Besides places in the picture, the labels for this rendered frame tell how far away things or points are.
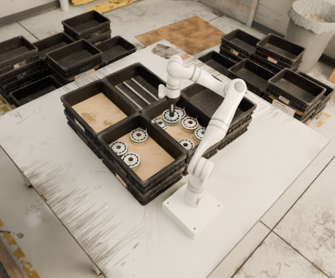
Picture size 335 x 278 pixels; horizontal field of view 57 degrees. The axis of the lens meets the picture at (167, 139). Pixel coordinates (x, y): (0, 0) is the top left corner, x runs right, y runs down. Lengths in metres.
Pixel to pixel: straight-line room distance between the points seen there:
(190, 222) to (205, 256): 0.18
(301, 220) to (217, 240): 1.19
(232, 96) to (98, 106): 0.89
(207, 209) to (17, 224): 1.50
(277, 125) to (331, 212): 0.97
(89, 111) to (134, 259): 0.92
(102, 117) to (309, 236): 1.77
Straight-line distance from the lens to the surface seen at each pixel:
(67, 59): 3.04
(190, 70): 1.46
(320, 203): 2.88
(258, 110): 2.30
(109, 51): 3.30
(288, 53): 3.41
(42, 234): 2.50
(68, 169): 1.87
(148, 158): 1.70
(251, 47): 3.59
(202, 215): 1.61
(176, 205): 1.61
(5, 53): 3.28
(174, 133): 1.82
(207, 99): 2.09
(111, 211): 1.68
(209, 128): 1.42
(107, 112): 1.95
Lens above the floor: 2.18
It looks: 49 degrees down
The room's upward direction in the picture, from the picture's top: 5 degrees clockwise
